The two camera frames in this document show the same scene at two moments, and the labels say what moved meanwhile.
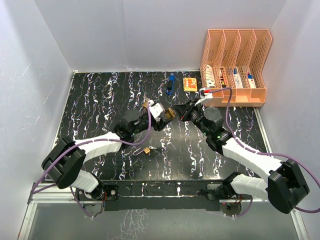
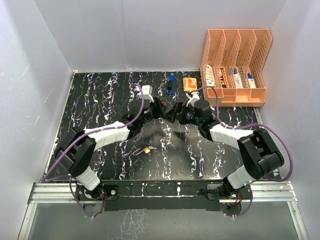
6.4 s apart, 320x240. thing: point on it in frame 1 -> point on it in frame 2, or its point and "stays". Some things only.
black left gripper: [159, 124] -> [156, 106]
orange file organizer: [231, 68] stays
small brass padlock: [146, 150] stays
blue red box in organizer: [251, 79] stays
